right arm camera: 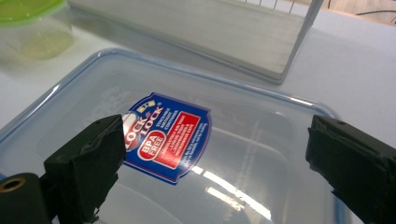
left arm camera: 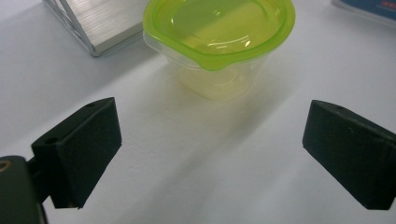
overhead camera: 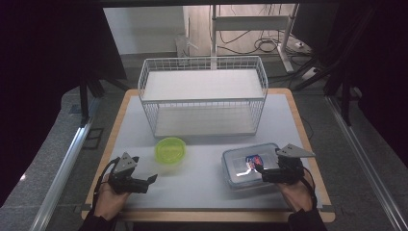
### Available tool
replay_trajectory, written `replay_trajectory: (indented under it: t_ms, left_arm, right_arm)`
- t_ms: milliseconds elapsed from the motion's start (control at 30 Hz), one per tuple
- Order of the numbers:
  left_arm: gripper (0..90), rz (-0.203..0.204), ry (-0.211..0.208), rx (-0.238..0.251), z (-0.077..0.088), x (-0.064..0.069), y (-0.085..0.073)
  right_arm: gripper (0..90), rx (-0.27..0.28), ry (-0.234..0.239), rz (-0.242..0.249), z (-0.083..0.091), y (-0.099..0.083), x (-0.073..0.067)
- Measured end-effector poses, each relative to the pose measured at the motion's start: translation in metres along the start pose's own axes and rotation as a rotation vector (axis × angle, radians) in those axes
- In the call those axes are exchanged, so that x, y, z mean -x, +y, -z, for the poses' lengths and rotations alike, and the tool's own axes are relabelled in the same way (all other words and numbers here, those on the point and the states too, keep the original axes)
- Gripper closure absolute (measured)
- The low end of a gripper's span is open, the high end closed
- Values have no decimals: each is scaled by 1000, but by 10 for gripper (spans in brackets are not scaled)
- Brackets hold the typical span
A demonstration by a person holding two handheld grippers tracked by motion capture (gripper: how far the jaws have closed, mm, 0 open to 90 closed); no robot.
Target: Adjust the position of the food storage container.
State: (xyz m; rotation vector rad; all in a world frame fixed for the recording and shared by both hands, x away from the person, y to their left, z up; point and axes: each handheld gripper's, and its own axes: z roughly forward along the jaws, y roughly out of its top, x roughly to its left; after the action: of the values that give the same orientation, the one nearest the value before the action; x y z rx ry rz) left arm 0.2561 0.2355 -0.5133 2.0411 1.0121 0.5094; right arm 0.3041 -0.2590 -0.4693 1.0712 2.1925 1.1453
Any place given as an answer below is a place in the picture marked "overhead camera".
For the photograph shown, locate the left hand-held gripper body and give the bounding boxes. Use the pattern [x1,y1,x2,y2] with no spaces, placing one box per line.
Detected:
[108,151,150,195]

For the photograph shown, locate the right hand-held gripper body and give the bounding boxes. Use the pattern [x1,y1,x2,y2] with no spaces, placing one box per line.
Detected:
[262,143,316,186]

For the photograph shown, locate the clear plastic food container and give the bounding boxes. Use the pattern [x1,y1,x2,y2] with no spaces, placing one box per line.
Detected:
[221,142,282,191]

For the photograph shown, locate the green plastic bowl with lid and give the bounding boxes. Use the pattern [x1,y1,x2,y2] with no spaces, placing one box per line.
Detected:
[154,137,188,167]

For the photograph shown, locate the white wire rack shelf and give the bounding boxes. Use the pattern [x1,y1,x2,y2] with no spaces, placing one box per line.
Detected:
[137,55,269,140]

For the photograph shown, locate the person's right hand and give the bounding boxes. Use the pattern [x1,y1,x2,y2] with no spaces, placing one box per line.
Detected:
[276,178,314,214]

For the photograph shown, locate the person's left hand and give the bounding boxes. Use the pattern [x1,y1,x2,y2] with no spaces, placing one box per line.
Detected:
[93,182,131,222]

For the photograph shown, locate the black metal stand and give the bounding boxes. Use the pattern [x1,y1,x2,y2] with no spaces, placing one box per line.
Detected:
[322,62,355,127]
[78,71,107,127]

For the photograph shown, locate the white power strip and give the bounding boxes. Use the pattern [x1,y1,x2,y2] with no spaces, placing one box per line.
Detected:
[300,66,322,82]

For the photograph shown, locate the black curtain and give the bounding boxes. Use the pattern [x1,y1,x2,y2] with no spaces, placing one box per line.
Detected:
[0,0,128,208]
[316,0,408,162]

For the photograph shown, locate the right hand-held gripper cable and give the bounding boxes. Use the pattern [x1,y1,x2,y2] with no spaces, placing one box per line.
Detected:
[299,166,318,208]

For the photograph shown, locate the hand-held gripper cable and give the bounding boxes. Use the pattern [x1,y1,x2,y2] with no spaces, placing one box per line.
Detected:
[91,157,121,210]
[299,166,318,208]

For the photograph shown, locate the left hand-held gripper cable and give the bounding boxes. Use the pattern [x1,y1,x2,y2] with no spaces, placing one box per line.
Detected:
[91,157,121,210]

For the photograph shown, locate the aluminium rail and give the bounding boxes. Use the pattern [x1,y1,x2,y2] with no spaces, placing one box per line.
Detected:
[29,97,98,231]
[324,95,408,231]

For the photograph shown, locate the black floor cables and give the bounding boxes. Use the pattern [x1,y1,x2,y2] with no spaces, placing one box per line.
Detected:
[217,28,292,56]

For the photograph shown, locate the white metal desk frame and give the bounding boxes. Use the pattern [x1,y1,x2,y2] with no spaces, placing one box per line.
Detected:
[210,3,300,74]

